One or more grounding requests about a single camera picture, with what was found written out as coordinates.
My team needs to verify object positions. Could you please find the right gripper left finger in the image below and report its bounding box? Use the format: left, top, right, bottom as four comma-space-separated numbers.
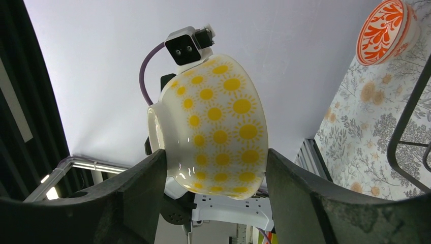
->
1, 149, 167, 243

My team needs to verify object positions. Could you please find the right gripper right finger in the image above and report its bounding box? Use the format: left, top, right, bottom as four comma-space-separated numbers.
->
266, 149, 430, 243

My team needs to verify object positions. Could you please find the yellow sun pattern bowl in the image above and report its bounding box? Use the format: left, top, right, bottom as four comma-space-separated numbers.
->
146, 53, 269, 201

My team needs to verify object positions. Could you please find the floral patterned table mat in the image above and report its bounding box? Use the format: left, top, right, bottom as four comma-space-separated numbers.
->
315, 1, 430, 200

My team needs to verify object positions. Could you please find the black wire dish rack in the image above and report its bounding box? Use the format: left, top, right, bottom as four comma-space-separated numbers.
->
386, 60, 430, 194

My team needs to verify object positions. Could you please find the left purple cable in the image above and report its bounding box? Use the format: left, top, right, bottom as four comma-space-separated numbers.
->
139, 42, 166, 107

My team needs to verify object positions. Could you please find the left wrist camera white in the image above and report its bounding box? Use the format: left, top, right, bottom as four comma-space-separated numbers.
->
164, 24, 215, 66

